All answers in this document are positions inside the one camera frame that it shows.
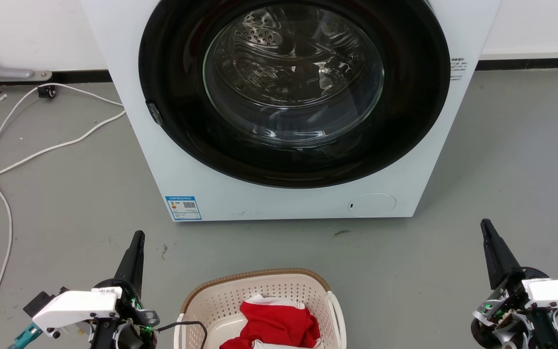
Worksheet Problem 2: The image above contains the teal cable connector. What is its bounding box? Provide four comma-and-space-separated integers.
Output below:
8, 323, 43, 349

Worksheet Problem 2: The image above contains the grey door latch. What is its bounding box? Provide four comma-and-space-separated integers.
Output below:
146, 101, 164, 126

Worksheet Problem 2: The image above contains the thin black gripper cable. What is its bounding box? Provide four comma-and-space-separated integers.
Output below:
157, 321, 208, 349

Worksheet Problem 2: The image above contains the blue energy label sticker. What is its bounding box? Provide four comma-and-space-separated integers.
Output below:
165, 195, 202, 222

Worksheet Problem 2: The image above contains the round white filter cover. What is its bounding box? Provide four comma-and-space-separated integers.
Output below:
347, 193, 397, 217

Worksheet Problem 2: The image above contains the cream perforated laundry basket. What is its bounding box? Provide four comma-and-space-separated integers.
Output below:
173, 268, 347, 349

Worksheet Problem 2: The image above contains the white front-load washing machine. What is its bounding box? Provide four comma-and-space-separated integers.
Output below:
79, 0, 502, 222

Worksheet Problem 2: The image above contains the grey wall pipe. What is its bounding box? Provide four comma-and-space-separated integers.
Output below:
0, 35, 53, 82

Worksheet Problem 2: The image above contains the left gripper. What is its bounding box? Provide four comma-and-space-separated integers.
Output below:
32, 231, 160, 349

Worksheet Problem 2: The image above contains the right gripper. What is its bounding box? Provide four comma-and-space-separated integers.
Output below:
470, 219, 558, 349

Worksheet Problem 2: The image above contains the red garment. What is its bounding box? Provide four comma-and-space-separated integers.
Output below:
219, 300, 322, 349

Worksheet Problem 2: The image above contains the steel washer drum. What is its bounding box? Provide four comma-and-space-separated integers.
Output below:
203, 4, 385, 149

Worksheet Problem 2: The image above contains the black round washer door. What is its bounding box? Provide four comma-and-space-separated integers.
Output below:
138, 0, 451, 189

